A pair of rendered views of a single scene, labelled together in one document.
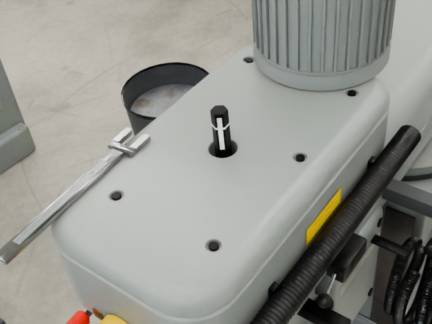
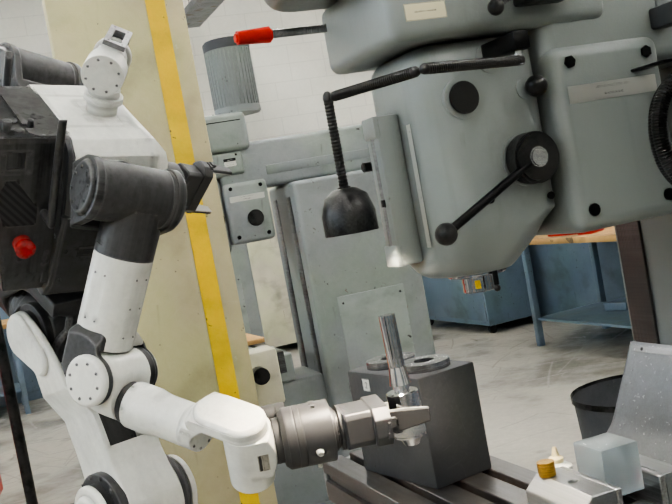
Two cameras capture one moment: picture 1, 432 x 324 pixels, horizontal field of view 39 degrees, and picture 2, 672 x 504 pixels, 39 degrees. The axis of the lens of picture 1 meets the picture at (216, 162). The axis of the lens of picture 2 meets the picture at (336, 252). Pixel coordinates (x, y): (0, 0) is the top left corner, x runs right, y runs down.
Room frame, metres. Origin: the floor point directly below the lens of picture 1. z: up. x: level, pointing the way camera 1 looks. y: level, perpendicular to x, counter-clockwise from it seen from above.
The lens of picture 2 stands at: (-0.70, -0.48, 1.44)
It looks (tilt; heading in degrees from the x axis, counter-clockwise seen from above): 3 degrees down; 28
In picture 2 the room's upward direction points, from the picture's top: 10 degrees counter-clockwise
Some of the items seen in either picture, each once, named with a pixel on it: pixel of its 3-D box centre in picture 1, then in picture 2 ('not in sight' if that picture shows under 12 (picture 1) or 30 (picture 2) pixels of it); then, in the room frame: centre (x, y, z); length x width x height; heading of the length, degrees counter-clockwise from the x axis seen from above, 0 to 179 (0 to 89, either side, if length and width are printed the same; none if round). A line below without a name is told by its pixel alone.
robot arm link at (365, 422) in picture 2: not in sight; (344, 428); (0.45, 0.18, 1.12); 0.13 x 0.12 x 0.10; 36
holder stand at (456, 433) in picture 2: not in sight; (416, 414); (0.78, 0.22, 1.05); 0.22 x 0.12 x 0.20; 59
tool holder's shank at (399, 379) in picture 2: not in sight; (394, 353); (0.51, 0.10, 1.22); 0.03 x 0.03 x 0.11
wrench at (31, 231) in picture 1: (75, 190); not in sight; (0.54, 0.17, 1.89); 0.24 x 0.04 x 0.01; 142
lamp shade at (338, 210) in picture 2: not in sight; (348, 209); (0.41, 0.08, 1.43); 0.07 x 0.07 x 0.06
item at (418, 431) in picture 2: not in sight; (406, 415); (0.51, 0.10, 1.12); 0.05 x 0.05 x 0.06
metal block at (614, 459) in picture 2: not in sight; (608, 465); (0.43, -0.19, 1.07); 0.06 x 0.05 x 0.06; 46
